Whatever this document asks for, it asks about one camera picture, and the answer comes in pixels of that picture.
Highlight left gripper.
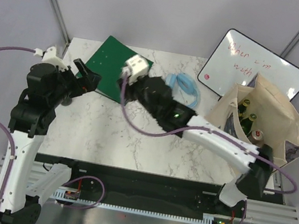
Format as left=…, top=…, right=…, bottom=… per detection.
left=47, top=54, right=104, bottom=112

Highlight silver beverage can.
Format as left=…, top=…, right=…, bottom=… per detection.
left=247, top=129, right=264, bottom=147

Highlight beige canvas bag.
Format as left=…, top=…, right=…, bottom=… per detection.
left=205, top=74, right=299, bottom=167

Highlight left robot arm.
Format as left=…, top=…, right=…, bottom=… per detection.
left=0, top=55, right=102, bottom=224

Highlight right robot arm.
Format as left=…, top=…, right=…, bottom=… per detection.
left=118, top=68, right=272, bottom=214

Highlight blue headphones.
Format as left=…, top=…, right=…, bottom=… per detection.
left=165, top=73, right=201, bottom=108

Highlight dark cola bottle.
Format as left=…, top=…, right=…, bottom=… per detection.
left=61, top=98, right=73, bottom=106

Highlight small whiteboard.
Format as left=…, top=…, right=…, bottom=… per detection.
left=197, top=29, right=299, bottom=100

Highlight green ring binder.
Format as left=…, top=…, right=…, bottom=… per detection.
left=71, top=30, right=157, bottom=109

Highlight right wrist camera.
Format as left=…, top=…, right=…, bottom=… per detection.
left=121, top=54, right=150, bottom=85

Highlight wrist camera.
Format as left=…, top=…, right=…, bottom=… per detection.
left=33, top=46, right=69, bottom=72
left=121, top=54, right=150, bottom=85

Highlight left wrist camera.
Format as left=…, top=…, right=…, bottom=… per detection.
left=33, top=46, right=69, bottom=72

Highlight white cable duct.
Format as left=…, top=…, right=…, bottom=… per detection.
left=50, top=187, right=215, bottom=224

